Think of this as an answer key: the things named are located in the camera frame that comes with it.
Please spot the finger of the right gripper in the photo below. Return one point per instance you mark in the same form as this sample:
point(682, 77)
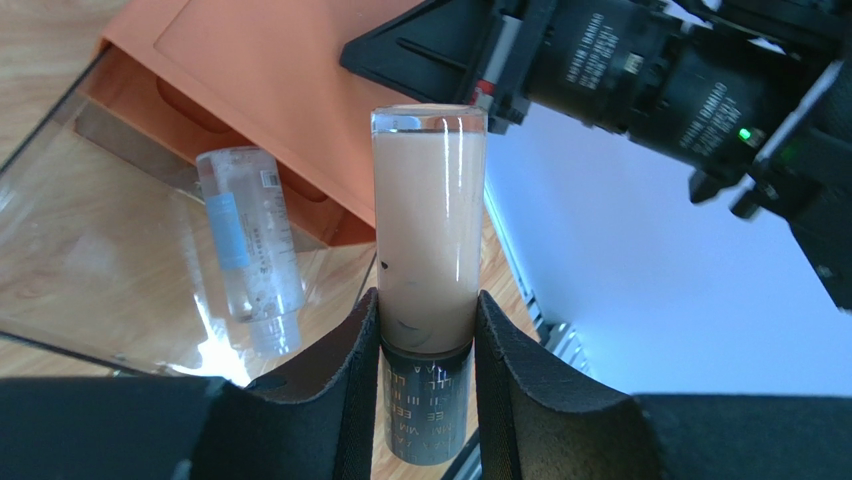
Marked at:
point(445, 52)

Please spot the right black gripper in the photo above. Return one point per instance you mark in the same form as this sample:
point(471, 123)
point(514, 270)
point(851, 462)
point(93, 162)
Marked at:
point(708, 94)

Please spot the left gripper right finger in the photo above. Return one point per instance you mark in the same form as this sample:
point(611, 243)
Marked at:
point(540, 418)

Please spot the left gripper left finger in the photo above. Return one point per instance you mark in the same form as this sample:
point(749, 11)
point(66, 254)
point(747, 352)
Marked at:
point(311, 418)

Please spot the beige tube grey cap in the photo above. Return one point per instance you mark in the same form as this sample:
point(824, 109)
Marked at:
point(429, 174)

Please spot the clear toner bottle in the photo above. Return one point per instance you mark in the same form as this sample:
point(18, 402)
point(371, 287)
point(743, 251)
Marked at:
point(253, 240)

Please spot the clear drawer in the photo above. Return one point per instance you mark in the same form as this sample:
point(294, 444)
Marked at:
point(107, 254)

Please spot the orange drawer box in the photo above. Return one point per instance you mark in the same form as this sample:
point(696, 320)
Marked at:
point(196, 76)

